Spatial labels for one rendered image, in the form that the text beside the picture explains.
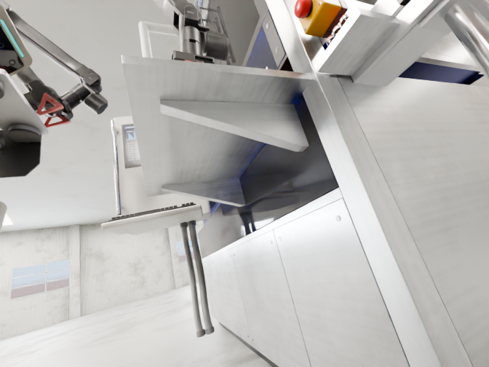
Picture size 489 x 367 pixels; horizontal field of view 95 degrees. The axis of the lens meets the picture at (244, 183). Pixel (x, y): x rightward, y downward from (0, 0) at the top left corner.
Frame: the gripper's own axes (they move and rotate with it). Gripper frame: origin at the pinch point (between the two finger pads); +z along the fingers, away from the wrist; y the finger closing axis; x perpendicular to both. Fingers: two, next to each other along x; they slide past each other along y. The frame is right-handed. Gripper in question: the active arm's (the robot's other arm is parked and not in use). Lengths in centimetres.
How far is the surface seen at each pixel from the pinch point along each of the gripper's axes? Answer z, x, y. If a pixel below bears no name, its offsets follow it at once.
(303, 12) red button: -9.9, -17.9, 21.9
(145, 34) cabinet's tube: -144, 95, -20
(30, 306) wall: 65, 956, -411
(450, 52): -24, -12, 94
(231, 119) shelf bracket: 8.5, -2.2, 7.6
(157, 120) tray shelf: 5.2, 5.0, -8.3
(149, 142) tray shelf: 5.4, 14.6, -10.6
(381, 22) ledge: 0.6, -25.1, 32.2
